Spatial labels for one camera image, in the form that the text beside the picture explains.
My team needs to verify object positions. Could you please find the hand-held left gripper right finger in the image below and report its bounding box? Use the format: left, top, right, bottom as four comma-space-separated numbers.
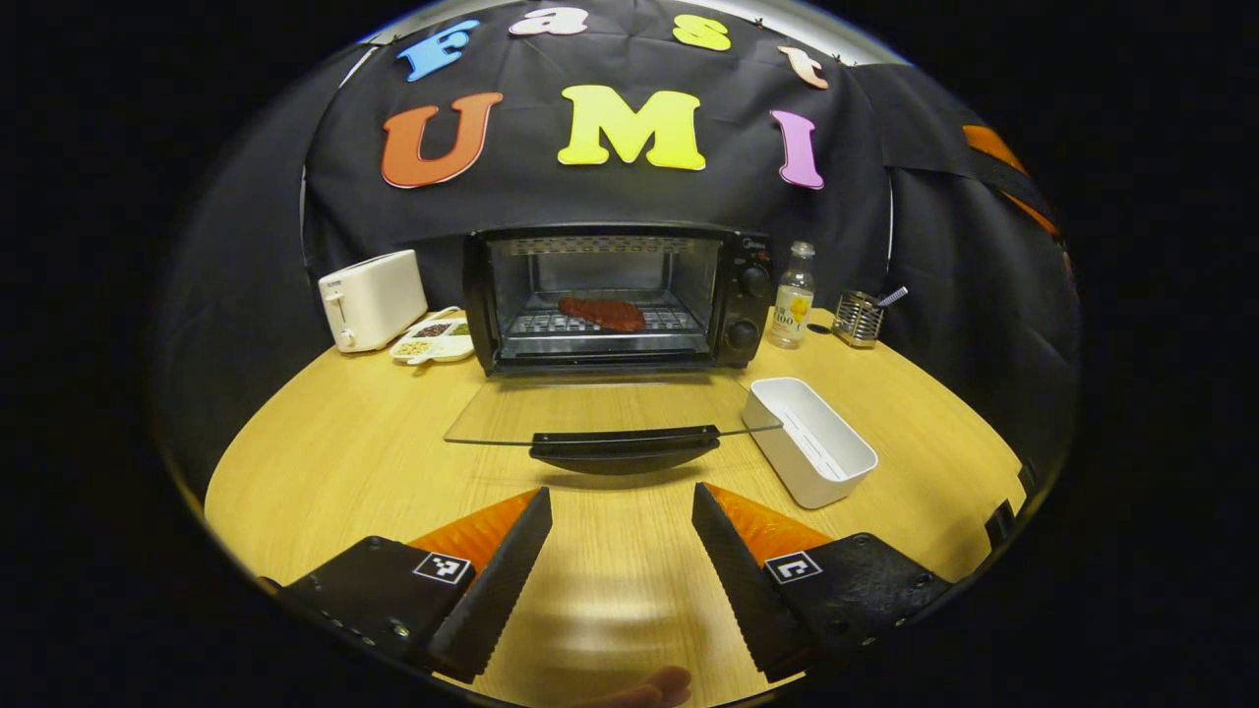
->
691, 482, 953, 681

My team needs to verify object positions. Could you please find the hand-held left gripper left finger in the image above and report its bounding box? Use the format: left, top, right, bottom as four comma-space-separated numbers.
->
280, 487, 554, 684

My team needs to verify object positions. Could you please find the black electric oven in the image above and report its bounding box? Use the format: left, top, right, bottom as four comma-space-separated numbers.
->
445, 224, 783, 477

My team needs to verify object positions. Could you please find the brown meat steak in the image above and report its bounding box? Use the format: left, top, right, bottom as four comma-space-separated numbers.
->
558, 297, 647, 332

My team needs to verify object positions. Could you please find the white rectangular tray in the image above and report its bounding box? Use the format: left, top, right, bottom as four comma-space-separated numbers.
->
741, 377, 879, 510

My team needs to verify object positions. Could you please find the small metal mesh holder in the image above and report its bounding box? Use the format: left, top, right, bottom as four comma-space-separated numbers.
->
832, 290, 883, 348

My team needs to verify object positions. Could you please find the clear bottle yellow label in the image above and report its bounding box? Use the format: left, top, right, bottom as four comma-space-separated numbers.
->
767, 241, 816, 350

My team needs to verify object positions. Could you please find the white divided snack plate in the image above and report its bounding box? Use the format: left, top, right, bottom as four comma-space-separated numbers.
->
390, 315, 476, 366

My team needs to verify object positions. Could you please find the white toaster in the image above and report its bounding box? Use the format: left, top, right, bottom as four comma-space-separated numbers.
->
318, 249, 430, 353

